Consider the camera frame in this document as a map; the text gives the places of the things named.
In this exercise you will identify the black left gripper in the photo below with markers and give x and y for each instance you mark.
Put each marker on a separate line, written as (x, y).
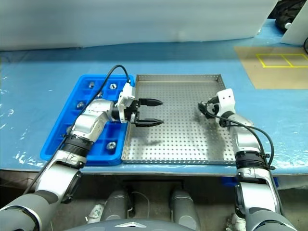
(132, 113)

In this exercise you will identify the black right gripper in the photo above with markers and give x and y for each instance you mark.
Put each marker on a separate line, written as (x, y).
(214, 108)

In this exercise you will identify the metal roller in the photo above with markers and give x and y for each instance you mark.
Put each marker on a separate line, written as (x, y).
(99, 94)
(113, 85)
(80, 104)
(91, 84)
(110, 145)

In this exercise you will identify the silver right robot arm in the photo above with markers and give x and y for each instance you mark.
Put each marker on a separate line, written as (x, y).
(250, 178)

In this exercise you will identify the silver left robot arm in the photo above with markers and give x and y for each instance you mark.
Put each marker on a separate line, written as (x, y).
(89, 125)

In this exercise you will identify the blue plastic compartment tray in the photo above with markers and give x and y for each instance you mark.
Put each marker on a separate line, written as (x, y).
(72, 115)

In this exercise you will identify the perforated metal tray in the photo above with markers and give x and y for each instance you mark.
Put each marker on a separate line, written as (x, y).
(178, 134)

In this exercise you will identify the brown floor mat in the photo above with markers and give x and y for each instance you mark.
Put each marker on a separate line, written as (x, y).
(276, 74)

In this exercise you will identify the large white board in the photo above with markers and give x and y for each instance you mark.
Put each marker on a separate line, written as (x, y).
(120, 21)

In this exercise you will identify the dark grey rounded cylinder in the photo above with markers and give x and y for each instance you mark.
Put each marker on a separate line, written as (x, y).
(184, 207)
(115, 207)

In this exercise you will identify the crumpled white wrapper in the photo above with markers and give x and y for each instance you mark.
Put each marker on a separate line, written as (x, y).
(237, 220)
(96, 213)

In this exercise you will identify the dark grey body with logo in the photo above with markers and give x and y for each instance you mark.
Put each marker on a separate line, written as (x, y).
(125, 226)

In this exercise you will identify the small white panel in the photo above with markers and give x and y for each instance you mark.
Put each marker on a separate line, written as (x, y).
(297, 31)

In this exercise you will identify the blue plastic table cover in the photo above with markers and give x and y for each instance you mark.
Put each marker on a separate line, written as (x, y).
(29, 96)

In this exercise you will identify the black bag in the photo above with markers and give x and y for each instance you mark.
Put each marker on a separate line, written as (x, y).
(288, 12)

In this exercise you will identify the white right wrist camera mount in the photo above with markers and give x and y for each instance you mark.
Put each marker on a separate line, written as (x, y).
(227, 101)

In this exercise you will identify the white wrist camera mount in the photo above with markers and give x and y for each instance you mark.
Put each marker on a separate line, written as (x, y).
(227, 101)
(127, 92)

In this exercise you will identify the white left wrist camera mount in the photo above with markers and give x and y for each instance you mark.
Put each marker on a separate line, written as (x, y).
(127, 92)

